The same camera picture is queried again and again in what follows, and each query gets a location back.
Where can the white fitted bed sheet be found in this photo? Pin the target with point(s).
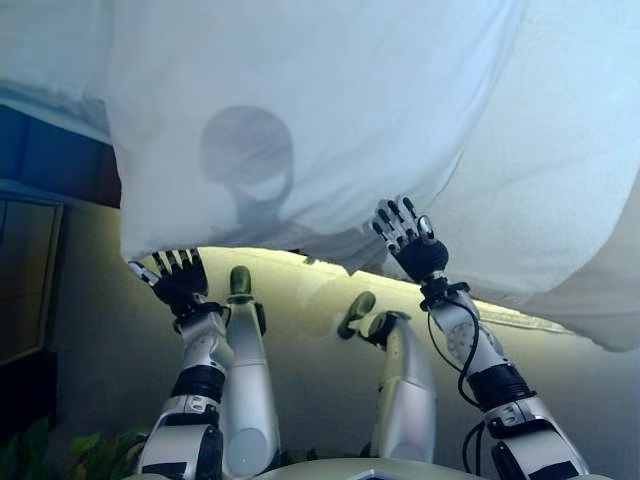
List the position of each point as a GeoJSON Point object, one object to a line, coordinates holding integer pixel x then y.
{"type": "Point", "coordinates": [50, 60]}

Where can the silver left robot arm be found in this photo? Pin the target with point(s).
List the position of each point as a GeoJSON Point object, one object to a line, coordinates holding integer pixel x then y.
{"type": "Point", "coordinates": [200, 350]}

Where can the green leafy plant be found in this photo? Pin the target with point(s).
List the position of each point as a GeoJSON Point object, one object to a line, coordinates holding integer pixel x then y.
{"type": "Point", "coordinates": [75, 455]}

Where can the silver right robot leg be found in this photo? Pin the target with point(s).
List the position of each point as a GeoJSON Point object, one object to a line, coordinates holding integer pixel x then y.
{"type": "Point", "coordinates": [410, 390]}

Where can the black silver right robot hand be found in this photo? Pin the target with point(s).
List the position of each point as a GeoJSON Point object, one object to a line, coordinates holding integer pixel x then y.
{"type": "Point", "coordinates": [422, 255]}

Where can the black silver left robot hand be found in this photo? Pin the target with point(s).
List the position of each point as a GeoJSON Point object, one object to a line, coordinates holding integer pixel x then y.
{"type": "Point", "coordinates": [182, 285]}

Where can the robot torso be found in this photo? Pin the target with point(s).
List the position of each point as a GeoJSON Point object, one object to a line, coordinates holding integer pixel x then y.
{"type": "Point", "coordinates": [375, 470]}

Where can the silver robot leg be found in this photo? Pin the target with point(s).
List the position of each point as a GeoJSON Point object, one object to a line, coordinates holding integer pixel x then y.
{"type": "Point", "coordinates": [247, 375]}
{"type": "Point", "coordinates": [410, 390]}

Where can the tufted upholstered headboard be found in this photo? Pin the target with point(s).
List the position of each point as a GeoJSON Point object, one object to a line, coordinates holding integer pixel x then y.
{"type": "Point", "coordinates": [60, 155]}

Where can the white duvet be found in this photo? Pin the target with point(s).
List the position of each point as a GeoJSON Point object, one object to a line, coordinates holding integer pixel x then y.
{"type": "Point", "coordinates": [325, 100]}

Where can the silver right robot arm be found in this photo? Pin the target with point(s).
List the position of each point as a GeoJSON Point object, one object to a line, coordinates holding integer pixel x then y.
{"type": "Point", "coordinates": [500, 400]}

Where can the white textured blanket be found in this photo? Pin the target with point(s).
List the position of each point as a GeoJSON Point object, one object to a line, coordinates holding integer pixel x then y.
{"type": "Point", "coordinates": [550, 175]}

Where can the dark wooden nightstand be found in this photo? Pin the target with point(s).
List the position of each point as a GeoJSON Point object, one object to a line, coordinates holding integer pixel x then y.
{"type": "Point", "coordinates": [25, 280]}

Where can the silver left robot leg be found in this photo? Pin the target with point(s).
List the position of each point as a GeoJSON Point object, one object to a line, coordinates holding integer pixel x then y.
{"type": "Point", "coordinates": [247, 375]}

